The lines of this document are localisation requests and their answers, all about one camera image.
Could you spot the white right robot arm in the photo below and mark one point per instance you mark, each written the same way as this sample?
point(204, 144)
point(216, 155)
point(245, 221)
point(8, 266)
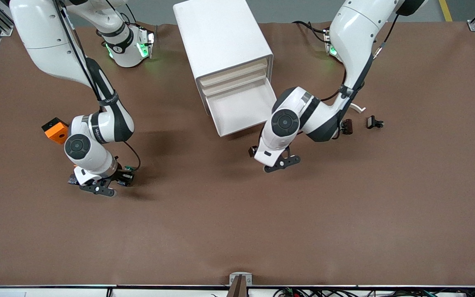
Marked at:
point(48, 45)

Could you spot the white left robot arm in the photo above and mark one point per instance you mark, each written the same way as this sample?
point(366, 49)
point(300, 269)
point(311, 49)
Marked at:
point(357, 33)

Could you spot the yellow push button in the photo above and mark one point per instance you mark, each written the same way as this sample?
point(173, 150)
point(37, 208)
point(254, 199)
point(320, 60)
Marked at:
point(71, 180)

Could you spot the orange and black button box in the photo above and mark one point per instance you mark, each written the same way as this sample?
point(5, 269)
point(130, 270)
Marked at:
point(56, 134)

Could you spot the dark brown contact block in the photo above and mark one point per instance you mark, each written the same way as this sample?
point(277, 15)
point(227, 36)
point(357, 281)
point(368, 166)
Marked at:
point(348, 126)

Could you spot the small black clip part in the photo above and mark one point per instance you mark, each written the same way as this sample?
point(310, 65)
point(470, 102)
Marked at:
point(371, 122)

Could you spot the grey metal edge bracket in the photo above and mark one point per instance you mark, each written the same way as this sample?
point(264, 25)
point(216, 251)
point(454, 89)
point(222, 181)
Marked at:
point(232, 276)

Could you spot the brown wedge post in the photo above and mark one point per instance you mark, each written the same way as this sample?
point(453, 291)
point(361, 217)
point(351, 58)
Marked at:
point(239, 288)

